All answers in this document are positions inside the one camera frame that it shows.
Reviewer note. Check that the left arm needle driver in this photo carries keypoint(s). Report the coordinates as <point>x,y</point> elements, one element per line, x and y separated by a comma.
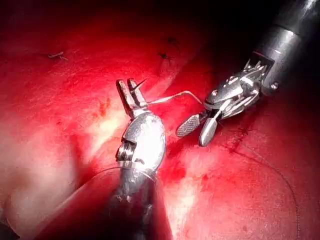
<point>147,142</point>

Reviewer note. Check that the right arm needle driver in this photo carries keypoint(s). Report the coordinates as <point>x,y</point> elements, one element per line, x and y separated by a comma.
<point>235,92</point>

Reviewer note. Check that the right arm needle driver jaw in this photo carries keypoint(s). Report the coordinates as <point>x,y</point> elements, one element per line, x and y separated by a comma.
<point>188,126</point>
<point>208,132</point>

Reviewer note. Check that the left arm needle driver jaw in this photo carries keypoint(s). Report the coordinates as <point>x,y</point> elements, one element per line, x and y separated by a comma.
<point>137,96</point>
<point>125,97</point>

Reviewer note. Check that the curved steel needle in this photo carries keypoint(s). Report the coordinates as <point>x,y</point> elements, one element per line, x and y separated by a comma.
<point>175,95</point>

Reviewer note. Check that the blue thread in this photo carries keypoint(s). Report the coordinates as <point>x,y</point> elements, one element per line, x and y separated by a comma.
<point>277,171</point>

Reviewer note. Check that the dark left arm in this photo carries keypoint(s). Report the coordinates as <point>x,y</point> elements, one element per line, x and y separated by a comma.
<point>112,212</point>

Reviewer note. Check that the dark right arm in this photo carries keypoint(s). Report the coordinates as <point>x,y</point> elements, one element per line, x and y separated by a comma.
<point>287,42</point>

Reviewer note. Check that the blue stitching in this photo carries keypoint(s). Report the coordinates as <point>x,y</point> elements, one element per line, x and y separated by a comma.
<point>165,55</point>

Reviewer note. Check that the tissue pad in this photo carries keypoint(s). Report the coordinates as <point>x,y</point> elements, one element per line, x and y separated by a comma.
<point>62,112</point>

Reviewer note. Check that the short grey thread piece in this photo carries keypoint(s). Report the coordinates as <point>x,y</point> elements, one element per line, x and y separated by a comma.
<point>57,55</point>

